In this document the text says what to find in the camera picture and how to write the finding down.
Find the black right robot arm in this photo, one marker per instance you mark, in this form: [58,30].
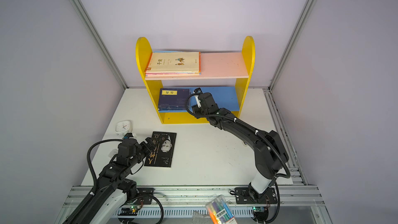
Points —
[270,153]

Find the small white alarm clock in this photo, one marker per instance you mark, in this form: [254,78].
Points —
[123,127]

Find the black book gold lettering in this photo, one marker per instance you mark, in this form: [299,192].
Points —
[162,155]

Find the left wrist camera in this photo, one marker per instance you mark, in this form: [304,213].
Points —
[129,135]

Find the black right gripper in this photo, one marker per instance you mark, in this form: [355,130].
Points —
[202,96]

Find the beige book orange border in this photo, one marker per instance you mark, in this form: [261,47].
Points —
[174,62]

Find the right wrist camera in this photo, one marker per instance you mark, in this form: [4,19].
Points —
[197,92]

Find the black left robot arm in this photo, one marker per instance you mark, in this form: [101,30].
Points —
[111,189]

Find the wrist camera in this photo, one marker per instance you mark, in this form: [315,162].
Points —
[197,92]
[129,135]

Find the pack of coloured markers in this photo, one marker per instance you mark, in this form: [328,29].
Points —
[219,211]

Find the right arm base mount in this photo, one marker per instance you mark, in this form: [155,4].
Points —
[247,195]

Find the dark blue book hidden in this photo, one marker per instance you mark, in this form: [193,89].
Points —
[173,98]

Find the dark blue book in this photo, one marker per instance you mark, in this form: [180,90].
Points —
[174,109]

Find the pink cartoon cover book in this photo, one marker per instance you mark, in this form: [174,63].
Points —
[172,74]

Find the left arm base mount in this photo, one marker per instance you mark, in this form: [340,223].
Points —
[126,192]

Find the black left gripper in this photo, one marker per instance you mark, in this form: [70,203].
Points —
[144,146]

